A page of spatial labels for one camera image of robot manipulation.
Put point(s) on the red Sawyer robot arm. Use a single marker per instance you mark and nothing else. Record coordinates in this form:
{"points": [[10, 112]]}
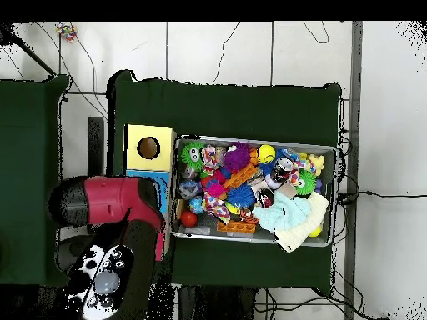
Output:
{"points": [[113, 200]]}

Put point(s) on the wooden three-hole box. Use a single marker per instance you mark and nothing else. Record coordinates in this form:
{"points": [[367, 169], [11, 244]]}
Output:
{"points": [[133, 160]]}

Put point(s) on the purple spiky toy with eyes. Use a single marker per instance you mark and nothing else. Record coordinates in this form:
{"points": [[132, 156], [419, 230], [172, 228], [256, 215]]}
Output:
{"points": [[237, 156]]}

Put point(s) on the green spiky toy with eyes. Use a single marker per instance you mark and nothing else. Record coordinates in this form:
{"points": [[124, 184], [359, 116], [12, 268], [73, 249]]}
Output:
{"points": [[191, 155]]}

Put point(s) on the polka dot paper napkin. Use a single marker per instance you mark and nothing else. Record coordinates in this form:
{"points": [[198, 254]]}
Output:
{"points": [[215, 208]]}

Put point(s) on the blue spiky ball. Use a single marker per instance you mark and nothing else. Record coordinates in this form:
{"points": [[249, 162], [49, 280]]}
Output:
{"points": [[241, 196]]}

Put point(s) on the red rubber ball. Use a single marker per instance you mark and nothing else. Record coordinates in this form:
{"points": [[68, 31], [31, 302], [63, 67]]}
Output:
{"points": [[188, 219]]}

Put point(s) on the crushed black can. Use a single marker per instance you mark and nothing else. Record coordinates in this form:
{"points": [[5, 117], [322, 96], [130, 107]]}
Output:
{"points": [[265, 197]]}

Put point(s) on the yellow smiley ball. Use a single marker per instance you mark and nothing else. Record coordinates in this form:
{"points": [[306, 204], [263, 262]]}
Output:
{"points": [[266, 154]]}

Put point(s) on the crushed silver can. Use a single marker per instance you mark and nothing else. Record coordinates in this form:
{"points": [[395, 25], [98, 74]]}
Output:
{"points": [[282, 168]]}

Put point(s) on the dark green tablecloth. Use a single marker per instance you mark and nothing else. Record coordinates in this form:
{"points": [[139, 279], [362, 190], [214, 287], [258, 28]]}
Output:
{"points": [[233, 110], [26, 166]]}

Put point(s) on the cream knitted cloth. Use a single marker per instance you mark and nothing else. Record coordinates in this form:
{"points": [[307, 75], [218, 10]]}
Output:
{"points": [[300, 233]]}

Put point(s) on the small multicoloured toy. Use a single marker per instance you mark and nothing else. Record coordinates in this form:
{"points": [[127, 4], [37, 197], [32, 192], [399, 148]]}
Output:
{"points": [[66, 31]]}

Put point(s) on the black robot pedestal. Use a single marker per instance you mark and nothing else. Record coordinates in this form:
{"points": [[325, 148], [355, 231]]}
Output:
{"points": [[213, 306]]}

